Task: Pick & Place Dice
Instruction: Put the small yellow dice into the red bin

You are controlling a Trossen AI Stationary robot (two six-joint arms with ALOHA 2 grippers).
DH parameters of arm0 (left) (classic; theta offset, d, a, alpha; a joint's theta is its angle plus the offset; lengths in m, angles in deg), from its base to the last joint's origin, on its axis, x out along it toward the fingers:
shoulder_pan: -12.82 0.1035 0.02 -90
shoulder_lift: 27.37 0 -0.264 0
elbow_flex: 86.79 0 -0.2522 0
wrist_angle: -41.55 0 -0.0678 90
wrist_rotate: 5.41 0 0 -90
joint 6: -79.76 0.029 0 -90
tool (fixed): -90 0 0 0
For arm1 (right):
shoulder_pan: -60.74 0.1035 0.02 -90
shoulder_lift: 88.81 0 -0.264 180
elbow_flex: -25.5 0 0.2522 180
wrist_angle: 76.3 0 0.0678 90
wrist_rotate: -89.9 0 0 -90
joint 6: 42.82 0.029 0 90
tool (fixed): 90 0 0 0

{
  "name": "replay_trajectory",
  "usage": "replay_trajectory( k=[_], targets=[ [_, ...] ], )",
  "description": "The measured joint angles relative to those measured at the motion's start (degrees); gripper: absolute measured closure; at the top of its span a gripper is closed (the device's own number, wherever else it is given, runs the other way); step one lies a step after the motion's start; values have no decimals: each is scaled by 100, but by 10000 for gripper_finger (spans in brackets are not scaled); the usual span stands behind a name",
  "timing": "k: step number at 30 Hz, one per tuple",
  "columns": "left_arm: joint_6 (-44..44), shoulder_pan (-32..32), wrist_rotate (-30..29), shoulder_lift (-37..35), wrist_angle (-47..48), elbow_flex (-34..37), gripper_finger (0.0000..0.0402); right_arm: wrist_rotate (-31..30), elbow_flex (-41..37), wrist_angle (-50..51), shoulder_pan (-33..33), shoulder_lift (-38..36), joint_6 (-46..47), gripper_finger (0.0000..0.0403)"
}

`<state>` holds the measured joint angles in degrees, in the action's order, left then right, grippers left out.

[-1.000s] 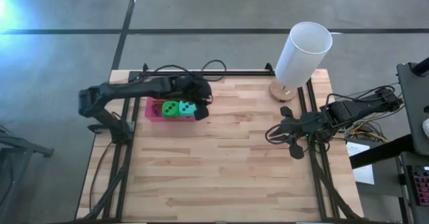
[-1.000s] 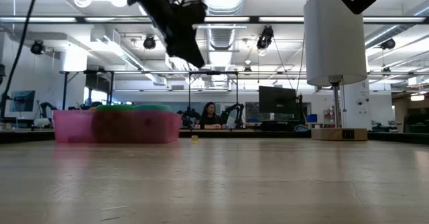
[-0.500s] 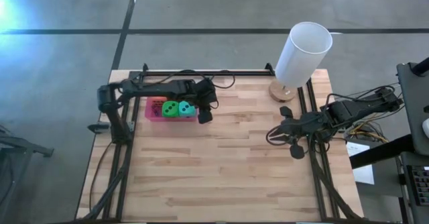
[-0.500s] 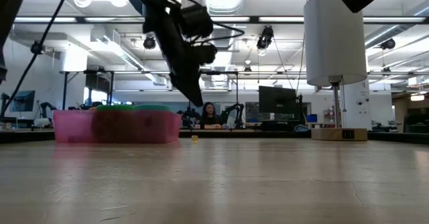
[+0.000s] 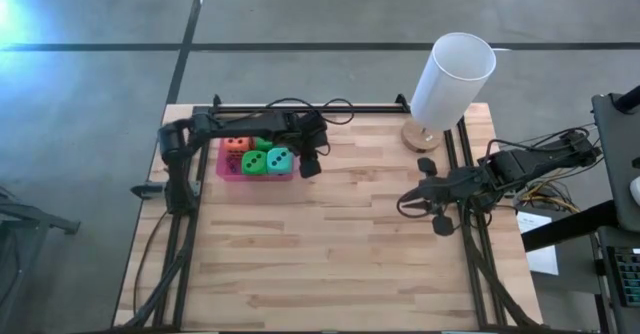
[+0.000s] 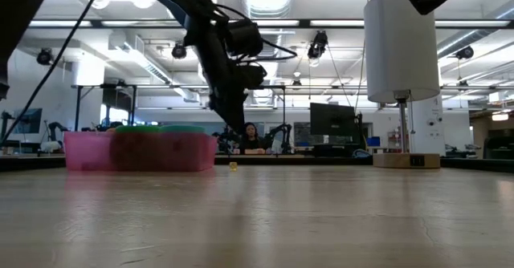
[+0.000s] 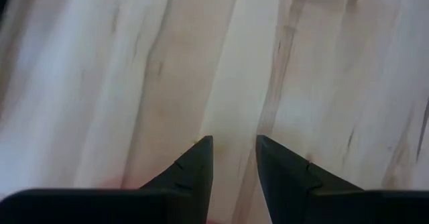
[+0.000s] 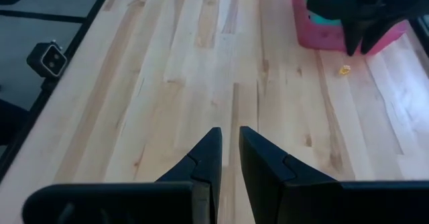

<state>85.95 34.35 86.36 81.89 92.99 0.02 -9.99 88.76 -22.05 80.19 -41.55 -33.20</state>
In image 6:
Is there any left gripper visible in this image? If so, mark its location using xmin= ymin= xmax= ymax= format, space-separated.
xmin=184 ymin=18 xmax=269 ymax=136

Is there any large teal foam die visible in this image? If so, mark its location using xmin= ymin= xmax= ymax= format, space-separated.
xmin=160 ymin=124 xmax=206 ymax=171

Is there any large green foam die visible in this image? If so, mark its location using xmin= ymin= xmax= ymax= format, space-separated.
xmin=110 ymin=124 xmax=164 ymax=171

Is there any seated person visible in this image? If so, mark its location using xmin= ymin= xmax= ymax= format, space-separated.
xmin=239 ymin=121 xmax=268 ymax=156

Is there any white cylinder lamp wooden base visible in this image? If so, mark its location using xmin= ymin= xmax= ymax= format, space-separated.
xmin=363 ymin=0 xmax=442 ymax=169

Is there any long light bar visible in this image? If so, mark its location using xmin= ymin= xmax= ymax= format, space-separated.
xmin=27 ymin=18 xmax=514 ymax=30

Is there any large black monitor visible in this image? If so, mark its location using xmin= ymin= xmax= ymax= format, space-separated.
xmin=309 ymin=102 xmax=357 ymax=137

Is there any pink translucent plastic bin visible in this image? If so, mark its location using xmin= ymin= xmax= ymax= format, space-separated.
xmin=63 ymin=130 xmax=218 ymax=172

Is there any monitor with blue screen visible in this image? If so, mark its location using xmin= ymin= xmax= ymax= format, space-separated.
xmin=10 ymin=108 xmax=43 ymax=135

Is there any black background rig frame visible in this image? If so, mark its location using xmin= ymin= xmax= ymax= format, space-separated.
xmin=71 ymin=83 xmax=138 ymax=132
xmin=224 ymin=83 xmax=287 ymax=156

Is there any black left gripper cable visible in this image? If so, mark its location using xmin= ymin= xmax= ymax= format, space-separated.
xmin=212 ymin=3 xmax=299 ymax=65

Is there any black hanging cable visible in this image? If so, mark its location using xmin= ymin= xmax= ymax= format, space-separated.
xmin=0 ymin=0 xmax=111 ymax=147

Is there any black aluminium table frame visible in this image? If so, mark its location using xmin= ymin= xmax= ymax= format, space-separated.
xmin=0 ymin=154 xmax=514 ymax=173

